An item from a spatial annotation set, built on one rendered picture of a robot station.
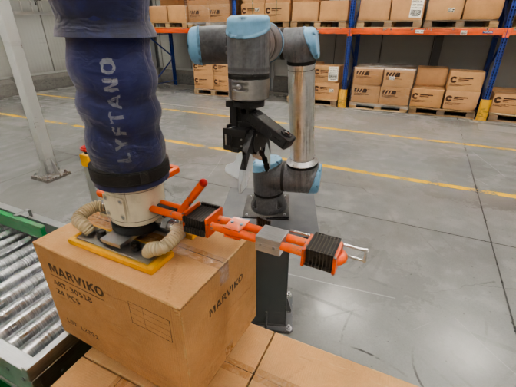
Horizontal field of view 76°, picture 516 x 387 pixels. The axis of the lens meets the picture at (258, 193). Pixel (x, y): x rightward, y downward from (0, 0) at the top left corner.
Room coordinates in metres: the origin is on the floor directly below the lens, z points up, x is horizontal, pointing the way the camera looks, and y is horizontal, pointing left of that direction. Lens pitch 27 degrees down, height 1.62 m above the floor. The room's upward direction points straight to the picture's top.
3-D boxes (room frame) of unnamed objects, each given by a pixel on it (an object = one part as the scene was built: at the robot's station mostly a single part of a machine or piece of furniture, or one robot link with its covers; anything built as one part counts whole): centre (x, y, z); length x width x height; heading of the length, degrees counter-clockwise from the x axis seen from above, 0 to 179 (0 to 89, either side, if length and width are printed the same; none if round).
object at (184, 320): (0.92, 0.36, 0.81); 0.60 x 0.40 x 0.40; 62
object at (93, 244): (0.84, 0.42, 1.03); 0.34 x 0.10 x 0.05; 64
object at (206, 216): (0.81, 0.16, 1.13); 0.10 x 0.08 x 0.06; 154
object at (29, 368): (1.04, 0.63, 0.58); 0.70 x 0.03 x 0.06; 155
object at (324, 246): (0.66, -0.16, 1.13); 0.08 x 0.07 x 0.05; 64
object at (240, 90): (0.76, 0.02, 1.50); 0.10 x 0.09 x 0.05; 154
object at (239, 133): (0.76, 0.03, 1.41); 0.09 x 0.08 x 0.12; 64
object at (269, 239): (0.72, -0.04, 1.12); 0.07 x 0.07 x 0.04; 64
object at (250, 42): (0.77, 0.02, 1.58); 0.10 x 0.09 x 0.12; 164
